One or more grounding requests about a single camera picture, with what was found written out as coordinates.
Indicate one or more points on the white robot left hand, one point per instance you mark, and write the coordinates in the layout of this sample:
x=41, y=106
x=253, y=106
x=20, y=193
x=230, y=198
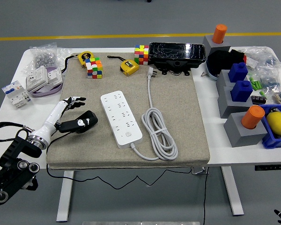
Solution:
x=50, y=119

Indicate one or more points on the black plug adapter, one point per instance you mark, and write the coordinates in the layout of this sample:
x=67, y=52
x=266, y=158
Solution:
x=93, y=116

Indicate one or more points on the white power strip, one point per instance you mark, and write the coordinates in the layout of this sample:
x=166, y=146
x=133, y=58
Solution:
x=121, y=122

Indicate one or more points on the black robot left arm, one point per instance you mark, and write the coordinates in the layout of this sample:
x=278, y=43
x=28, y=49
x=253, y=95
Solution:
x=11, y=150

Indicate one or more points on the purple ribbon roll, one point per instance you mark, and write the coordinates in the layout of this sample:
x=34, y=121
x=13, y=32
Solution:
x=46, y=93

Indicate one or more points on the white blue circuit breaker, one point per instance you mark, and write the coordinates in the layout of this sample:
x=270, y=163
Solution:
x=15, y=93

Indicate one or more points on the black desk control panel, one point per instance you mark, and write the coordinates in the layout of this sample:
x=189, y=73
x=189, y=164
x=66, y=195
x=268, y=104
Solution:
x=271, y=167

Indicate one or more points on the white table leg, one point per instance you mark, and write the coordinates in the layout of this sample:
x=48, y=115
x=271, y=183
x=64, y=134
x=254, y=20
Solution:
x=65, y=197
x=233, y=192

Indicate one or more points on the clear bag of nuts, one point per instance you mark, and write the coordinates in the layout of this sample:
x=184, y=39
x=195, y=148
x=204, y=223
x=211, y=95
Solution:
x=43, y=58

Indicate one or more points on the scrambled puzzle cube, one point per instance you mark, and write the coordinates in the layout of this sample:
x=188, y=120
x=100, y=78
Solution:
x=93, y=68

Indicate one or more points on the round yellow tape measure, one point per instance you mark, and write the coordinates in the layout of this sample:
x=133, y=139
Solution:
x=85, y=56

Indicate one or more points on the blue plastic bin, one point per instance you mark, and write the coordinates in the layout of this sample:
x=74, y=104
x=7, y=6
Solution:
x=271, y=141

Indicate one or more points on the grey block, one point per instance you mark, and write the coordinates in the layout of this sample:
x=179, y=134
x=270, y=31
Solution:
x=243, y=138
x=231, y=107
x=222, y=82
x=210, y=47

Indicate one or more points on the yellow lemon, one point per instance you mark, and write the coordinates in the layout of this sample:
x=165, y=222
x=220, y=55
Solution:
x=278, y=123

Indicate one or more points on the square yellow tape measure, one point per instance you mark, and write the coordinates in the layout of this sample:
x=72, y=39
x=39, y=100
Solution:
x=130, y=68

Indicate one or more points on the orange cylinder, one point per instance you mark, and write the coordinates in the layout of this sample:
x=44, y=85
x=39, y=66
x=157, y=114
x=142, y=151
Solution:
x=252, y=117
x=219, y=34

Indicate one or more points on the small black white figure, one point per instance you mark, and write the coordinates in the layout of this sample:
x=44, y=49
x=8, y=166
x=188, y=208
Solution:
x=273, y=110

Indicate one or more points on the neon puzzle cube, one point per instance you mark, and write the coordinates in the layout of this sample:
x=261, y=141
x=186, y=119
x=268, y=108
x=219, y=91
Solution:
x=141, y=55

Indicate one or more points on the black component strip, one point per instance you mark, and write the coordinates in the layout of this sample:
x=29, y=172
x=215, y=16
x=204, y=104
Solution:
x=258, y=99

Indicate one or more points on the grey-brown mat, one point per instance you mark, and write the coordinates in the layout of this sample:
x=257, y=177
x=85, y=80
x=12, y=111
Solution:
x=178, y=105

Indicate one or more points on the blue block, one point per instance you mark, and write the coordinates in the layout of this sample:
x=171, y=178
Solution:
x=237, y=72
x=241, y=91

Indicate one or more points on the green plastic pegs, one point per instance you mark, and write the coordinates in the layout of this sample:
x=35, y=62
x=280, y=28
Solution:
x=255, y=84

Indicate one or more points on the clear bag blue parts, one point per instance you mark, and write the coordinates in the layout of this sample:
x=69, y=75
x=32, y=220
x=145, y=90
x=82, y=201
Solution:
x=269, y=80

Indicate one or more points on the glossy black box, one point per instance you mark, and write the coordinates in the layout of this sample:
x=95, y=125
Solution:
x=175, y=51

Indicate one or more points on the white dish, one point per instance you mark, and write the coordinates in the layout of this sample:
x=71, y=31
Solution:
x=212, y=75

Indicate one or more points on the large clear parts bag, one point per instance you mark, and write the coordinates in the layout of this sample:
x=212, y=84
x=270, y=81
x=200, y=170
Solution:
x=260, y=56

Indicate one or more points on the black cloth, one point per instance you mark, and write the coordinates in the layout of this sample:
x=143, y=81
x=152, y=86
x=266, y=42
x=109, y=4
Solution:
x=221, y=61

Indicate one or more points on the white wall socket plate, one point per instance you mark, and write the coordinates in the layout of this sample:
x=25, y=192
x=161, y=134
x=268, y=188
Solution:
x=36, y=78
x=54, y=76

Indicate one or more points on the metal under-table bracket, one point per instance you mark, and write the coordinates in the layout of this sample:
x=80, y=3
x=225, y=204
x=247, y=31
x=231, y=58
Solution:
x=197, y=170

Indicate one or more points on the black bracket mount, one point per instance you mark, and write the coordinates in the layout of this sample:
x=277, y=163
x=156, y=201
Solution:
x=175, y=64

